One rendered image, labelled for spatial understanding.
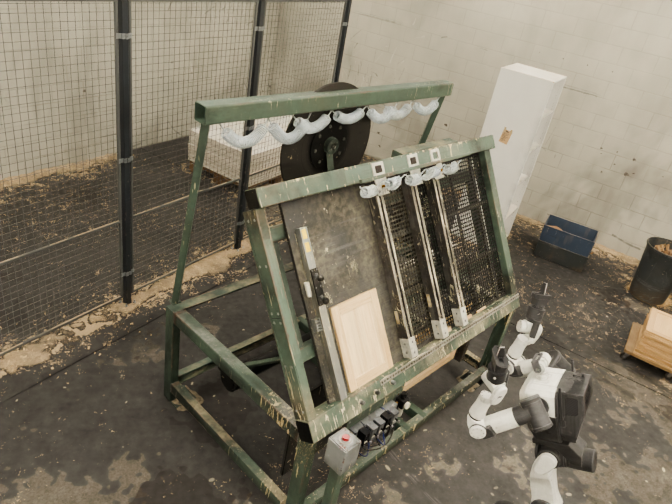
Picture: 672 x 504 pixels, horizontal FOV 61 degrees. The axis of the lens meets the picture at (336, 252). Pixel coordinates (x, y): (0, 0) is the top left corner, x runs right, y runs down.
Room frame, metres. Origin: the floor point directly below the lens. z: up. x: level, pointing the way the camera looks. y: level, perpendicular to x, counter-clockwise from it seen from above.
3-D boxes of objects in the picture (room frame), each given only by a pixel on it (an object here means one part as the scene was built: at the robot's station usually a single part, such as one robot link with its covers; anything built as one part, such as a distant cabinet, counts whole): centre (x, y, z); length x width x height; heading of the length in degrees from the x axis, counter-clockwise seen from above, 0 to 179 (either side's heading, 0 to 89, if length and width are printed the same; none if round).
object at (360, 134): (3.50, 0.17, 1.85); 0.80 x 0.06 x 0.80; 141
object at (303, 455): (3.32, -0.22, 0.41); 2.20 x 1.38 x 0.83; 141
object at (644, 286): (5.81, -3.62, 0.33); 0.52 x 0.51 x 0.65; 152
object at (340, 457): (1.97, -0.22, 0.84); 0.12 x 0.12 x 0.18; 51
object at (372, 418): (2.36, -0.45, 0.69); 0.50 x 0.14 x 0.24; 141
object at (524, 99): (6.57, -1.75, 1.03); 0.61 x 0.58 x 2.05; 152
